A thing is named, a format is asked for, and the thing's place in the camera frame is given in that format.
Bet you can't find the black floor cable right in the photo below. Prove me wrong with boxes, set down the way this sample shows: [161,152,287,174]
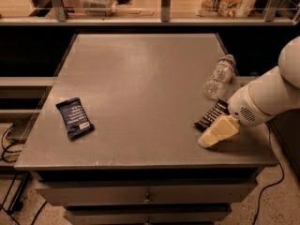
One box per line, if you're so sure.
[251,122,286,225]

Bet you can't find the grey drawer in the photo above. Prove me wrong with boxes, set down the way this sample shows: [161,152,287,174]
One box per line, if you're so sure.
[64,207,231,225]
[36,179,257,206]

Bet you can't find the printed snack bag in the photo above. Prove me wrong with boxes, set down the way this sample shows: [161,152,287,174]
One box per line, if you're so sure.
[197,0,256,18]

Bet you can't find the grey lower drawer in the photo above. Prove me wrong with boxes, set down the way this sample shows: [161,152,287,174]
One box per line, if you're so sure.
[64,207,231,225]

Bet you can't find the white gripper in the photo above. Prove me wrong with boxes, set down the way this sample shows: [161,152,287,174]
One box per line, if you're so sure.
[198,83,273,148]

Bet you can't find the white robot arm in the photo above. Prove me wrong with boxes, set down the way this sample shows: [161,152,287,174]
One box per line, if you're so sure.
[195,37,300,148]

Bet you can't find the clear plastic container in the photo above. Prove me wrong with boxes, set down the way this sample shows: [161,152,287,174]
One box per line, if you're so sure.
[81,0,115,17]

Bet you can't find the blue blueberry rxbar wrapper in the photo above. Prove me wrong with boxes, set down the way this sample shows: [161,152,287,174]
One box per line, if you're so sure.
[55,97,95,140]

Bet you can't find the clear plastic water bottle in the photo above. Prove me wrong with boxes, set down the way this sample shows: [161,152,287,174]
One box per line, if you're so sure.
[203,54,236,99]

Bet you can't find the metal shelf rail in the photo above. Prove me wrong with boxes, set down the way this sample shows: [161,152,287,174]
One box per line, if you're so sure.
[0,0,300,26]

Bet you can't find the black cables left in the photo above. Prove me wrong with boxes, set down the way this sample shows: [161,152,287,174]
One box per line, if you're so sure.
[0,115,48,225]

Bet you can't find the grey upper drawer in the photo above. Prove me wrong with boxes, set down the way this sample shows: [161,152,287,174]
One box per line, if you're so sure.
[36,179,257,206]

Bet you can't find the black chocolate rxbar wrapper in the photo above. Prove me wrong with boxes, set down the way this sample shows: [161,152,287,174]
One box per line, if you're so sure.
[194,99,230,131]

